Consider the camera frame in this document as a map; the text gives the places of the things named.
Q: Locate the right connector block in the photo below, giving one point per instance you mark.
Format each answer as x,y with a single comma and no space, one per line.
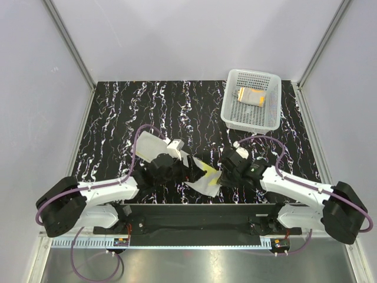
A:
281,243

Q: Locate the orange towel with grey pattern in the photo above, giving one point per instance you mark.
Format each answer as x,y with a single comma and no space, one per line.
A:
251,96

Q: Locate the connector block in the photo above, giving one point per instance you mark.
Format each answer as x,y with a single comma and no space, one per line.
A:
281,243
121,242

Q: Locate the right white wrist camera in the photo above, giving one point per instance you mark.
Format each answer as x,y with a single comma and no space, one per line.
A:
240,150

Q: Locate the white slotted cable duct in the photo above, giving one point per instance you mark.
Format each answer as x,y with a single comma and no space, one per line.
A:
140,242

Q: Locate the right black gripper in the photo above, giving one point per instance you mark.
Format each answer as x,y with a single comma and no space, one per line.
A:
224,181

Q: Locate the white perforated plastic basket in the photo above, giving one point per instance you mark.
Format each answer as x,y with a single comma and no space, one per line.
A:
244,117

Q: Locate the aluminium frame post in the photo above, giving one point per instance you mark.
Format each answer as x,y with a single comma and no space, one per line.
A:
333,25
68,41

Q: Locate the yellow and grey towel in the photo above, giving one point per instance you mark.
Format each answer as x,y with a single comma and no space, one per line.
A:
148,147

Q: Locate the aluminium cross rail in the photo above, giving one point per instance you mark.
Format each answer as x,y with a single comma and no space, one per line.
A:
42,234

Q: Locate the left aluminium frame post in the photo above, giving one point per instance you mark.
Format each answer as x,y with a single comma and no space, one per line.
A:
68,41

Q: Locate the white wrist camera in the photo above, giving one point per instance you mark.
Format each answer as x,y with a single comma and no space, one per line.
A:
174,148
240,150

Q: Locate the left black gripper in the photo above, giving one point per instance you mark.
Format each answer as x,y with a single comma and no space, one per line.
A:
194,173

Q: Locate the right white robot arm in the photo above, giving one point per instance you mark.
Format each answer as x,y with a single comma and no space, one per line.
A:
335,209

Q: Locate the right aluminium frame post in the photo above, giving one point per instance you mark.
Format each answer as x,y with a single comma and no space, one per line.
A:
333,25

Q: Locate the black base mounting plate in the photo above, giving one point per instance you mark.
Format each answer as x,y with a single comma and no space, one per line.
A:
201,221

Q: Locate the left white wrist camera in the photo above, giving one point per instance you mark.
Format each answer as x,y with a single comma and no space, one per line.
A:
174,148

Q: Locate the left connector block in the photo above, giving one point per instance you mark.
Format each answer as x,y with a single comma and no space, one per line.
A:
121,242

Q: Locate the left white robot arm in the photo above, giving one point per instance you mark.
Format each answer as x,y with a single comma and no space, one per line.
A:
67,203

